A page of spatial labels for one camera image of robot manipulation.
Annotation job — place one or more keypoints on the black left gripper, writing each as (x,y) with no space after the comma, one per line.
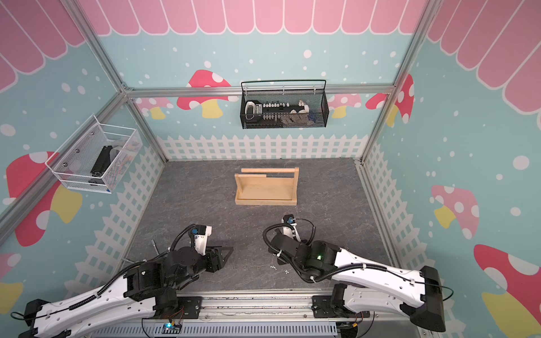
(210,255)

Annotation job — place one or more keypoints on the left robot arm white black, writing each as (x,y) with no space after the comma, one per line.
(144,290)

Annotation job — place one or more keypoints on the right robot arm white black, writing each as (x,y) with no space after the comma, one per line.
(361,284)

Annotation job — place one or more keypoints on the wooden jewelry display stand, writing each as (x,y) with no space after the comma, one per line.
(267,186)

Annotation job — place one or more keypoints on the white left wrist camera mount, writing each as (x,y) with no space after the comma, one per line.
(199,236)

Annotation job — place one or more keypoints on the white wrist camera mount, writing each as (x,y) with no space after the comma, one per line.
(199,236)
(290,227)

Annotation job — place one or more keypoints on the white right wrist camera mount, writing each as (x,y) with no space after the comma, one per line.
(290,227)

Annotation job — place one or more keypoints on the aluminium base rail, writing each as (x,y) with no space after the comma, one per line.
(278,313)

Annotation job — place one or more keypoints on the black wire mesh basket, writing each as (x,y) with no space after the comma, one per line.
(279,104)

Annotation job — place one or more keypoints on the white wire basket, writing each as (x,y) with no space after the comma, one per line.
(96,157)

